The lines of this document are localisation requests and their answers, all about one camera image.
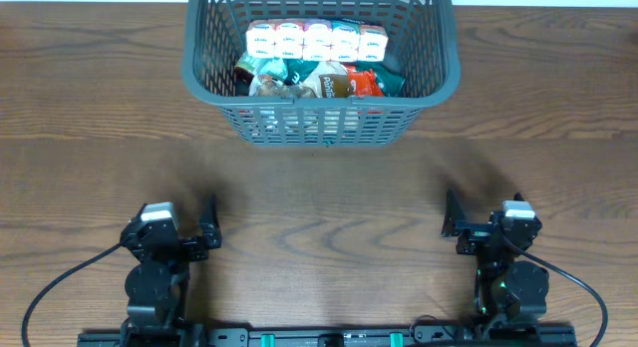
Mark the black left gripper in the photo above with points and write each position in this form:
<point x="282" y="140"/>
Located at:
<point x="184" y="243"/>

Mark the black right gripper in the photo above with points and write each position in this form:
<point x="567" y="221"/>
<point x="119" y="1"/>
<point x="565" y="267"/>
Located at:
<point x="480" y="229"/>

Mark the green instant coffee bag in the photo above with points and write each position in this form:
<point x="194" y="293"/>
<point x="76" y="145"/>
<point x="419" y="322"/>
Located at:
<point x="391" y="83"/>

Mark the red yellow spaghetti packet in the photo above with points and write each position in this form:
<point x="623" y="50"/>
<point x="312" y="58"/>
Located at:
<point x="363" y="83"/>

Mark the green lidded jar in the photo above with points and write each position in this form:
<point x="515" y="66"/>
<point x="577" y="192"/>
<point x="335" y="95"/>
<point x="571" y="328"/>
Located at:
<point x="247" y="67"/>

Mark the mint green snack bar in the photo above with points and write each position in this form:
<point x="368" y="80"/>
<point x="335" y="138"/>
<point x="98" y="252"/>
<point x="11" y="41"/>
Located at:
<point x="275" y="67"/>

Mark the beige snack bag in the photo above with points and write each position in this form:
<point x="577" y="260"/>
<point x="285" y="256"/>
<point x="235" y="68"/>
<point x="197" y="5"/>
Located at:
<point x="327" y="80"/>

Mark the multicolour tissue pack strip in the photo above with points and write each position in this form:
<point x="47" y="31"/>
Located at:
<point x="316" y="40"/>

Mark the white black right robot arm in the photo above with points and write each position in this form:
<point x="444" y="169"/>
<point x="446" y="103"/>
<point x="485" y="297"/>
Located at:
<point x="510" y="294"/>

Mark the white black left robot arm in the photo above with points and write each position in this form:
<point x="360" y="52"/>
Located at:
<point x="157" y="286"/>

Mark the grey plastic lattice basket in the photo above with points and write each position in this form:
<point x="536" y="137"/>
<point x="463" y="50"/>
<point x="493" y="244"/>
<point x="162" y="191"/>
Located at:
<point x="422" y="49"/>

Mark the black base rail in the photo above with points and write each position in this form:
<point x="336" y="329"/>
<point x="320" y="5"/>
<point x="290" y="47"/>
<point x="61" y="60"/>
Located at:
<point x="418" y="336"/>

